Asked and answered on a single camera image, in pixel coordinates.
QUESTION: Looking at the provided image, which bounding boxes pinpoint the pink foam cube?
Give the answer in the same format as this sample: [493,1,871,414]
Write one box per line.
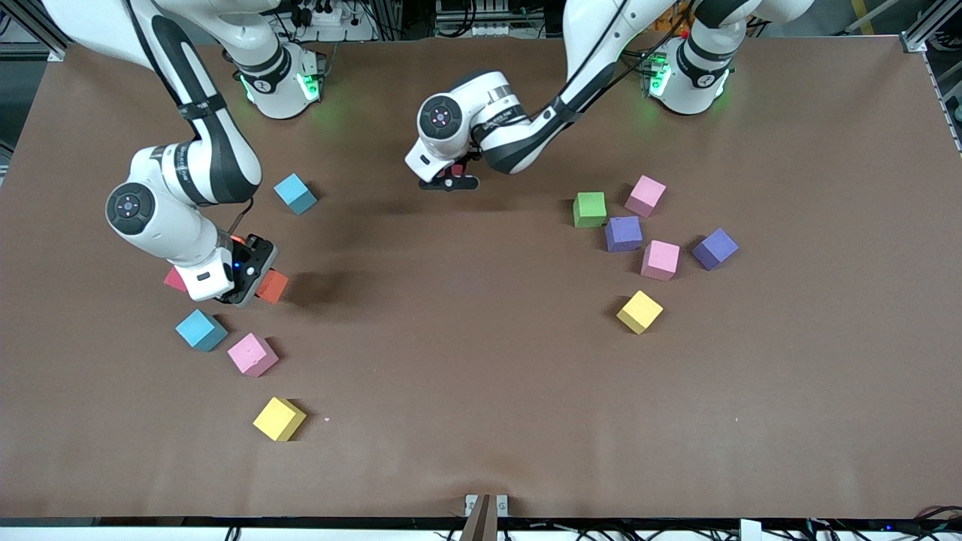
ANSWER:
[640,240,681,283]
[227,332,280,378]
[624,175,667,219]

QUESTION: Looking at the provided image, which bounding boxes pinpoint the blue foam cube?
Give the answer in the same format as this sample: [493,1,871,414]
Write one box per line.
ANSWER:
[273,173,319,216]
[175,309,228,353]

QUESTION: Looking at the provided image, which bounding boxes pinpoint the aluminium frame profile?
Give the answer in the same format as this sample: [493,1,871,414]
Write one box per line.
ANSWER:
[0,0,68,62]
[904,0,962,55]

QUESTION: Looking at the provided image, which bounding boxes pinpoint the purple foam cube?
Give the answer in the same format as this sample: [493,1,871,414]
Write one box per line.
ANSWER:
[604,216,644,253]
[691,228,740,272]

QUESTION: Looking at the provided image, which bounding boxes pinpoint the bag of orange items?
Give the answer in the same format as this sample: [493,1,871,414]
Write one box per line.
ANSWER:
[661,6,694,38]

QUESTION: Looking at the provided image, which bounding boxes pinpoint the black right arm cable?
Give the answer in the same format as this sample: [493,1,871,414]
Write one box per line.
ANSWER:
[124,0,256,235]

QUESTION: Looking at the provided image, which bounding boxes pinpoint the metal bracket with brown post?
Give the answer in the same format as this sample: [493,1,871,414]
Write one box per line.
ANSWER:
[464,493,510,541]

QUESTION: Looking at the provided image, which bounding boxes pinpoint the yellow foam cube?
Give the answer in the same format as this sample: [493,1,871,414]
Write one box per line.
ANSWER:
[253,397,307,443]
[616,290,664,335]

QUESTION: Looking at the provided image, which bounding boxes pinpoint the white power strip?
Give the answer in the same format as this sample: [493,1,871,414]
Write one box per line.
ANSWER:
[297,2,354,28]

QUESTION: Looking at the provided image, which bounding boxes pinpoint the green foam cube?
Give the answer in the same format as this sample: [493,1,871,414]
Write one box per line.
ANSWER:
[573,192,608,229]

